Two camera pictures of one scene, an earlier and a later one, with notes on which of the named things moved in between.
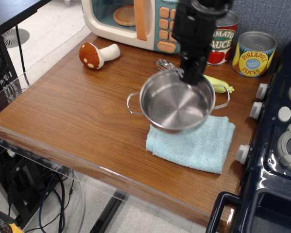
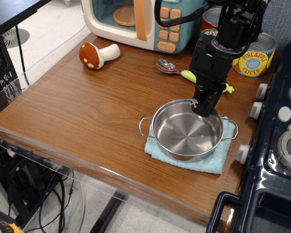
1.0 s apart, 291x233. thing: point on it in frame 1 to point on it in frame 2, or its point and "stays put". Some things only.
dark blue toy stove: x=269 y=201 stays put
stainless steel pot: x=169 y=104 to x=184 y=135
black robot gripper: x=194 y=29 to x=211 y=65
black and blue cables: x=62 y=202 stays put
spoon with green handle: x=164 y=64 stays put
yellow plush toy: x=15 y=228 stays put
